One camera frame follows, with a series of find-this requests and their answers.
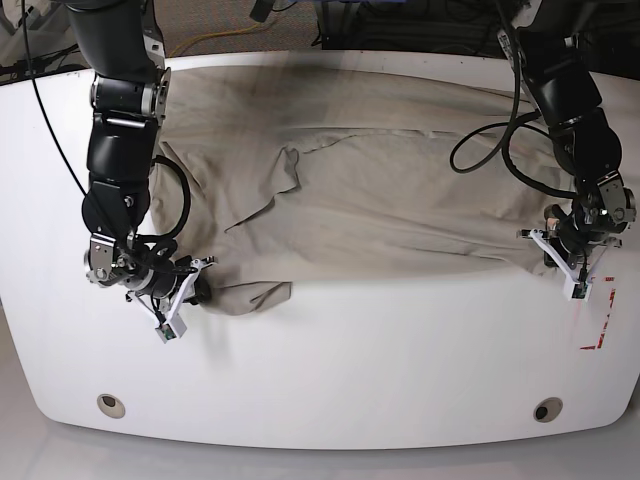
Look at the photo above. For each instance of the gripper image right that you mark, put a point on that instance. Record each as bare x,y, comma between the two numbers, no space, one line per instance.
569,239

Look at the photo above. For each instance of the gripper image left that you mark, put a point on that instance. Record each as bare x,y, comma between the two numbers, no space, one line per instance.
157,284

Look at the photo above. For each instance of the beige T-shirt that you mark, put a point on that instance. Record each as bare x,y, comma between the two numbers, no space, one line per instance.
307,173

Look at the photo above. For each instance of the red tape rectangle marking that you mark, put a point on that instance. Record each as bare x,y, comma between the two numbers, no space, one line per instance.
595,314

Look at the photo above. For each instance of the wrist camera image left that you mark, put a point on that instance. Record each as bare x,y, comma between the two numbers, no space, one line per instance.
171,329

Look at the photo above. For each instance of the left table cable grommet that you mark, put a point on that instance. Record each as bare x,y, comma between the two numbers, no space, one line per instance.
111,406

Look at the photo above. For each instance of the table cable grommet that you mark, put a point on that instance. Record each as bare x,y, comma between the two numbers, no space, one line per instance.
111,406
548,410

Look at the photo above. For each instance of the right table cable grommet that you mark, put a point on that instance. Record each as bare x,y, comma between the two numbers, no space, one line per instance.
548,410

